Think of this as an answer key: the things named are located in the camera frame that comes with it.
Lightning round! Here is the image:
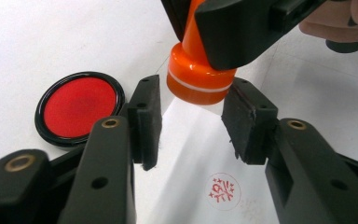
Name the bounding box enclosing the orange stamp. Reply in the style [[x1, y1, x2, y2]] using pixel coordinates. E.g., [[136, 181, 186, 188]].
[[167, 0, 238, 92]]

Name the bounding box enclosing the red ink pad black case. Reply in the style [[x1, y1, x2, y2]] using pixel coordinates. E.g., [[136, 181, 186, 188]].
[[34, 71, 127, 148]]

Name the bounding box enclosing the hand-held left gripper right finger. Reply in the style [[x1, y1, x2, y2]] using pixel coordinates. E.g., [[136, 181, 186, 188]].
[[221, 77, 358, 224]]

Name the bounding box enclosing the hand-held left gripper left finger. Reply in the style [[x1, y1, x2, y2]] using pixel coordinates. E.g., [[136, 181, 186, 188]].
[[57, 74, 163, 224]]

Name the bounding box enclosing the white paper sheet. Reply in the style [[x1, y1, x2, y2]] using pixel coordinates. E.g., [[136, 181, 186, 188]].
[[133, 96, 281, 224]]

